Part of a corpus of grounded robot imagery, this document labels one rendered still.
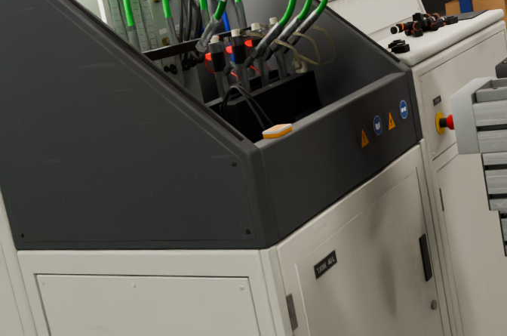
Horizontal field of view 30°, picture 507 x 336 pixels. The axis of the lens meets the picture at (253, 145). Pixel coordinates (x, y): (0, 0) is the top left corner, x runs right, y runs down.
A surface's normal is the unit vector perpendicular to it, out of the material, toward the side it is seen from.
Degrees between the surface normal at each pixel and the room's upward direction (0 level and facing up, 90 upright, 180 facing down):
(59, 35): 90
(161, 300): 90
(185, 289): 90
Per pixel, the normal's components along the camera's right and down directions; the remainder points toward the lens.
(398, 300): 0.84, -0.06
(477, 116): -0.47, 0.26
